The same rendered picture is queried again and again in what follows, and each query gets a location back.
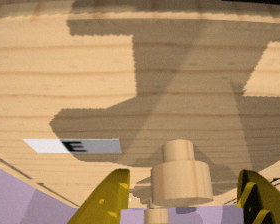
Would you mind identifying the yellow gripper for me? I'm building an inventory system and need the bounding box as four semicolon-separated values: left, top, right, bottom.
67;168;280;224

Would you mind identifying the tan rectangular box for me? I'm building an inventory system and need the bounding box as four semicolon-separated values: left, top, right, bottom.
0;158;280;208

